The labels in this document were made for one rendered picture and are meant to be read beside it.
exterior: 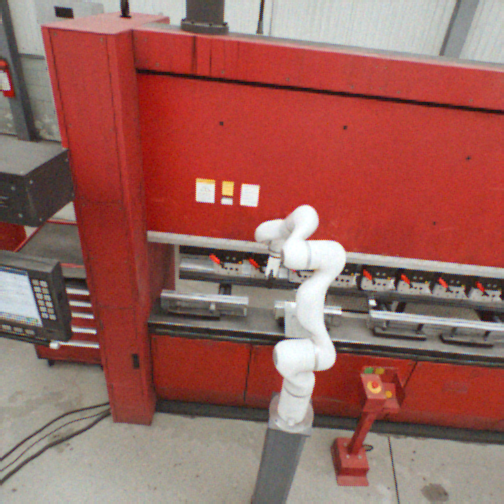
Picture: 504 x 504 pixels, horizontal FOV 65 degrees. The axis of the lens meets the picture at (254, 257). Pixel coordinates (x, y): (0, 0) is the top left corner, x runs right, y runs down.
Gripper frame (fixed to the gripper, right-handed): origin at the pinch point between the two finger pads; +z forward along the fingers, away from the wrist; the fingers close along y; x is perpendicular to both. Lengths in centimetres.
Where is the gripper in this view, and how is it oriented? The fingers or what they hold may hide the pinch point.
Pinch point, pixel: (270, 282)
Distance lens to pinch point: 191.4
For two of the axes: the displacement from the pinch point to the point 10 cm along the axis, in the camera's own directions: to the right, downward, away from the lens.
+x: 9.6, 2.4, -1.5
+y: -2.4, 4.1, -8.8
